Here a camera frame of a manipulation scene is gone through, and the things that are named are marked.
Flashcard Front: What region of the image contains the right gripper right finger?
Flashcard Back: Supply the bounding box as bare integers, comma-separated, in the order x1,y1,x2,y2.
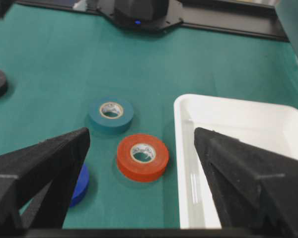
194,127,298,230

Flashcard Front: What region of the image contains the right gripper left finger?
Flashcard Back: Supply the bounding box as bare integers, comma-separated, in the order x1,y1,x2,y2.
0,127,90,230

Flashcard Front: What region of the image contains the black robot base far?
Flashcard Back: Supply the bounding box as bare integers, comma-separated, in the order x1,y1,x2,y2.
17,0,289,42

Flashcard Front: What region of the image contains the blue tape roll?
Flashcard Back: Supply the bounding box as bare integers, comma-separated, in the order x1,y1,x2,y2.
70,163,90,207

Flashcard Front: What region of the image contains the white plastic tray case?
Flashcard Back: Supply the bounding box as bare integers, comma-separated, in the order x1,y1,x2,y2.
174,94,298,234

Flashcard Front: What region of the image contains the teal tape roll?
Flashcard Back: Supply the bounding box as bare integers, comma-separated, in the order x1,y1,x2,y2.
88,96,134,134

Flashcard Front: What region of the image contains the red tape roll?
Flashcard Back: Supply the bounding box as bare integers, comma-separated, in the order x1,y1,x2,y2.
117,134,169,182

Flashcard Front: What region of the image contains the green table cloth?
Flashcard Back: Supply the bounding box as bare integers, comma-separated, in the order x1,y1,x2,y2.
0,4,298,229

